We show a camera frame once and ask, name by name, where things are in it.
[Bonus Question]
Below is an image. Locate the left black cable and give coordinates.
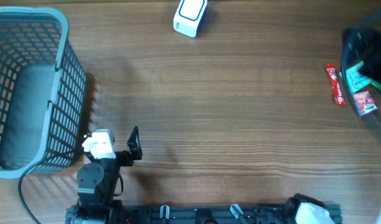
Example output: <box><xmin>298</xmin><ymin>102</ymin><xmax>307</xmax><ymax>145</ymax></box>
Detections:
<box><xmin>17</xmin><ymin>151</ymin><xmax>84</xmax><ymax>224</ymax></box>

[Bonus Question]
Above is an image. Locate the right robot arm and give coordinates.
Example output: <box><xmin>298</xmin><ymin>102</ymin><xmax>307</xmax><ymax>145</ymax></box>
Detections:
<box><xmin>281</xmin><ymin>9</ymin><xmax>381</xmax><ymax>224</ymax></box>

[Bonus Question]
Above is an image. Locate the green Haribo gummy bag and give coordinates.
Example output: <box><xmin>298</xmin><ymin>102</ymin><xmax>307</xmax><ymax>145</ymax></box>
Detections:
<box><xmin>370</xmin><ymin>80</ymin><xmax>381</xmax><ymax>91</ymax></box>

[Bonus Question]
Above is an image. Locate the red stick packet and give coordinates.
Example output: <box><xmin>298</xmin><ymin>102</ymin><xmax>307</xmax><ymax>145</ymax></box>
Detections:
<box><xmin>325</xmin><ymin>63</ymin><xmax>347</xmax><ymax>106</ymax></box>

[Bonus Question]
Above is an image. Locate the teal tissue pack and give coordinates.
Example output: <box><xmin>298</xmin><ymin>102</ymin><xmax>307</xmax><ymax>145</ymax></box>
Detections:
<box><xmin>346</xmin><ymin>61</ymin><xmax>372</xmax><ymax>95</ymax></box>

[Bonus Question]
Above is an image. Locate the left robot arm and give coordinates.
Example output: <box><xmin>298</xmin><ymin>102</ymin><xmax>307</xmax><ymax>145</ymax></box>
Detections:
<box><xmin>65</xmin><ymin>126</ymin><xmax>143</xmax><ymax>223</ymax></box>

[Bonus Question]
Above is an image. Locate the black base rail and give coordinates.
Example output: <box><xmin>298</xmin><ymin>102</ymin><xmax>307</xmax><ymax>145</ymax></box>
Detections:
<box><xmin>65</xmin><ymin>203</ymin><xmax>343</xmax><ymax>224</ymax></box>

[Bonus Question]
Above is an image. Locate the white barcode scanner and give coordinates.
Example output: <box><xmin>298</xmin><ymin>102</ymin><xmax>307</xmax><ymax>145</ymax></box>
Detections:
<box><xmin>173</xmin><ymin>0</ymin><xmax>208</xmax><ymax>38</ymax></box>

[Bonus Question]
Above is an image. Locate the grey plastic shopping basket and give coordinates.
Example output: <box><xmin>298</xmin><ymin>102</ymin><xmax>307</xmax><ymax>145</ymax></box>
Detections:
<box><xmin>0</xmin><ymin>6</ymin><xmax>87</xmax><ymax>179</ymax></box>

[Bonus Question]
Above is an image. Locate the small red white packet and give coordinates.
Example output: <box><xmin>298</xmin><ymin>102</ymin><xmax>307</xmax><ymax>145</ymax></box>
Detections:
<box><xmin>352</xmin><ymin>91</ymin><xmax>377</xmax><ymax>116</ymax></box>

